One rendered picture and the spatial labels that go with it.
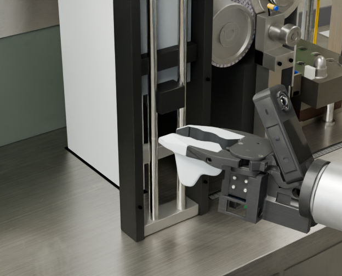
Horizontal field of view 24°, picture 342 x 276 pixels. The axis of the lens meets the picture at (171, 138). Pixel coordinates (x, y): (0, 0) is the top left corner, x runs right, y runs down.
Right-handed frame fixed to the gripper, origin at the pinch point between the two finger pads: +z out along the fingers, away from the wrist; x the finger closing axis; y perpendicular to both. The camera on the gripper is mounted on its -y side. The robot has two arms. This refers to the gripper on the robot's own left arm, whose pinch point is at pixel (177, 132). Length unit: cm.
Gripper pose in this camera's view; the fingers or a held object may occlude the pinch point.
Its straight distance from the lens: 101.8
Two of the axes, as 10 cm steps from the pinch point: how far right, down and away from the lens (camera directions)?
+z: -8.4, -2.5, 4.8
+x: 5.3, -2.7, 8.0
